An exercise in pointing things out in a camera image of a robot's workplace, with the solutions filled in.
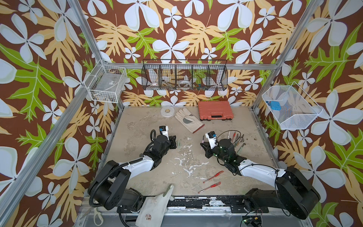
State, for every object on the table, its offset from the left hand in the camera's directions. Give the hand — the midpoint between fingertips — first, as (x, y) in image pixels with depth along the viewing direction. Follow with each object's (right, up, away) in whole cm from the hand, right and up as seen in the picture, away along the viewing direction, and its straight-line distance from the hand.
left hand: (176, 134), depth 88 cm
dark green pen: (+42, -7, +11) cm, 44 cm away
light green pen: (+47, -9, +10) cm, 49 cm away
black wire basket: (+6, +41, +10) cm, 43 cm away
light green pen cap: (+1, -8, +9) cm, 12 cm away
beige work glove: (+9, +9, +23) cm, 27 cm away
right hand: (+15, -5, -3) cm, 16 cm away
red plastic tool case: (+31, +17, +25) cm, 43 cm away
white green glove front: (-10, -36, -18) cm, 41 cm away
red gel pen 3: (+43, -2, +15) cm, 45 cm away
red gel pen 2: (+22, -29, -7) cm, 37 cm away
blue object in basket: (+62, +18, -2) cm, 65 cm away
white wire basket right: (+69, +16, -10) cm, 72 cm away
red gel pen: (+24, -25, -3) cm, 35 cm away
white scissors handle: (-40, -39, -16) cm, 58 cm away
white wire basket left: (-43, +32, -2) cm, 54 cm away
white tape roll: (-8, +16, +29) cm, 34 cm away
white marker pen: (+38, -2, +14) cm, 41 cm away
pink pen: (+16, -2, -6) cm, 18 cm away
